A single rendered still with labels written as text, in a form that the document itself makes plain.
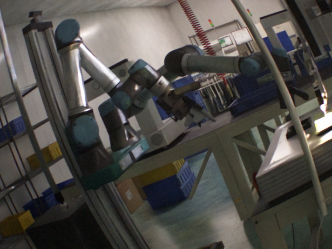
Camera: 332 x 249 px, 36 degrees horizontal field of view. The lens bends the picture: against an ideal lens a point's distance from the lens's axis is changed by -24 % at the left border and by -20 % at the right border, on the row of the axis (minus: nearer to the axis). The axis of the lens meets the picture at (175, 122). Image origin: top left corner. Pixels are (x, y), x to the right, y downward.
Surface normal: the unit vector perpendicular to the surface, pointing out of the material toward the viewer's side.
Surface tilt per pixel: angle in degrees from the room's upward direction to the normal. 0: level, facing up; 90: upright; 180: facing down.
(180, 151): 90
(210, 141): 90
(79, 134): 97
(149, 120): 90
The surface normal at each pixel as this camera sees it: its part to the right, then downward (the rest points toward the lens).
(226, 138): -0.25, 0.19
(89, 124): 0.25, 0.11
